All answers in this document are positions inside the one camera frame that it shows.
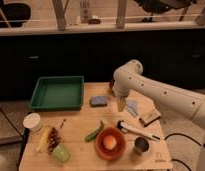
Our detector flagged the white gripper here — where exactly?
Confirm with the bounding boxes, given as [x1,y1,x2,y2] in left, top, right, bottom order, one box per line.
[113,79,130,112]

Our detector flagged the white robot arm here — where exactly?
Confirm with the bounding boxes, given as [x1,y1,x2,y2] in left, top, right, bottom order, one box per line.
[113,60,205,171]

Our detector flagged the blue sponge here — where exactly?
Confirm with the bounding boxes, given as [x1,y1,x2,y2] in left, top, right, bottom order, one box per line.
[90,96,108,107]

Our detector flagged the grey blue cloth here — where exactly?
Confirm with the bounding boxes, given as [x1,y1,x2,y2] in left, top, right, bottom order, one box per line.
[125,100,138,117]

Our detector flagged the dark red bowl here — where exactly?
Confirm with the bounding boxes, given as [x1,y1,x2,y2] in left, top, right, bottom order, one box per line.
[109,79,115,94]

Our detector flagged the small wooden block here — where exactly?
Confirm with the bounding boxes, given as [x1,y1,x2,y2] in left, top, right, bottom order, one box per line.
[139,109,161,127]

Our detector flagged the orange fruit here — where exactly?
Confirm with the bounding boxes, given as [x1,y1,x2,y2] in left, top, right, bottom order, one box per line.
[103,135,117,150]

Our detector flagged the orange bowl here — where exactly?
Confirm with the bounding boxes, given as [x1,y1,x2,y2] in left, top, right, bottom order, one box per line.
[94,127,126,161]

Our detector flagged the green cucumber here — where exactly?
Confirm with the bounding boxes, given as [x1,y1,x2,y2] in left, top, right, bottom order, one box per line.
[85,120,104,142]

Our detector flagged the metal cup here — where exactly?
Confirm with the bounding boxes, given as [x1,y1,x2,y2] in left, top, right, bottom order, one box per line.
[133,137,149,155]

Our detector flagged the green plastic tray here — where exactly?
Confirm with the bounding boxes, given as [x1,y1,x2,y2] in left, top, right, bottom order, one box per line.
[29,76,84,111]

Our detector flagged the brown grape bunch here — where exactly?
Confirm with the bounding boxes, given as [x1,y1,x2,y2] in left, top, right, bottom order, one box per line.
[47,127,61,154]

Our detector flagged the light green cup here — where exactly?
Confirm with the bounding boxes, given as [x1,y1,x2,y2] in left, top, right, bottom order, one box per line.
[51,144,70,163]

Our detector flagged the dark red dish on ledge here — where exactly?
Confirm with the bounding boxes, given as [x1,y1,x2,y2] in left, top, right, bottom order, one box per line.
[88,19,101,25]

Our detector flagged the white round container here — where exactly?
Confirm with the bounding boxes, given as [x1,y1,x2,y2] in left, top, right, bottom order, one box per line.
[23,113,43,132]

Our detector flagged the black office chair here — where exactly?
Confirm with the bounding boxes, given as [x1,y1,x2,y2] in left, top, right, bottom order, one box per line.
[134,0,197,22]

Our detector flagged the black cable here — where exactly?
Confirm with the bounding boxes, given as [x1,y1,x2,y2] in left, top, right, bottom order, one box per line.
[164,132,204,171]

